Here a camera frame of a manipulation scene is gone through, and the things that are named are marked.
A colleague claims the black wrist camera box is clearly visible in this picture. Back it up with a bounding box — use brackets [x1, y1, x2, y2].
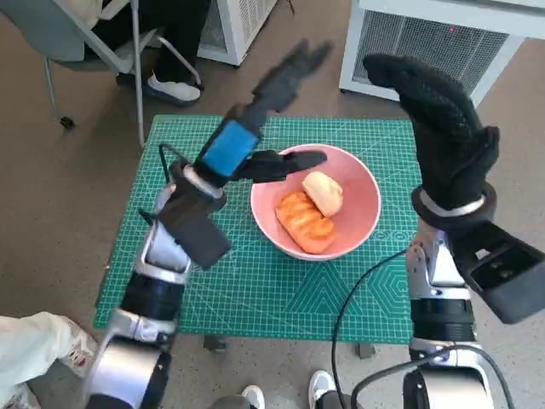
[442, 220, 545, 325]
[158, 192, 234, 271]

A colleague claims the looped black robot cable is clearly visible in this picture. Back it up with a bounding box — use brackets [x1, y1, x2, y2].
[350, 342, 517, 409]

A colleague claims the pink bowl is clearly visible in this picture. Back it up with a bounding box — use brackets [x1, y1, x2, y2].
[249, 143, 382, 262]

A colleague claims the small white grille cabinet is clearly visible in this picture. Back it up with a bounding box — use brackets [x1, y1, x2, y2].
[197, 0, 278, 68]

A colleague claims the green cutting mat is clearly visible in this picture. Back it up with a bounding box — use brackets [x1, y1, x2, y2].
[93, 113, 422, 343]

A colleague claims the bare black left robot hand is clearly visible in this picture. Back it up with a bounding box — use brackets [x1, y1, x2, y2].
[193, 40, 336, 187]

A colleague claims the large white grille cabinet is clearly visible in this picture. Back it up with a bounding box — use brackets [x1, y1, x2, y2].
[338, 0, 545, 107]

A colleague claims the grey office chair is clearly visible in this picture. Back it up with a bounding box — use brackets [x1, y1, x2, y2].
[0, 0, 204, 151]

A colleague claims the pale golden toy bread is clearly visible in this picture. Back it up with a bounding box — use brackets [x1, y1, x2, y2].
[301, 170, 344, 218]

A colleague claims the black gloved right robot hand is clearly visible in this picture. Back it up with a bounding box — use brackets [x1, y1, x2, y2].
[362, 54, 501, 212]

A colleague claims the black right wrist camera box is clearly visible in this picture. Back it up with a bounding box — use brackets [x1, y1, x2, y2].
[442, 220, 545, 325]

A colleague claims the orange striped toy bread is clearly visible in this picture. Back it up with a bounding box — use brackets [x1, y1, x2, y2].
[275, 190, 336, 255]

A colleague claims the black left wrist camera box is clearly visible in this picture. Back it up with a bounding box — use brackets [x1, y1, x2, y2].
[158, 192, 234, 271]

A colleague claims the long black robot cable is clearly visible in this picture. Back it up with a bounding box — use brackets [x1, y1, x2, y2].
[330, 248, 410, 400]

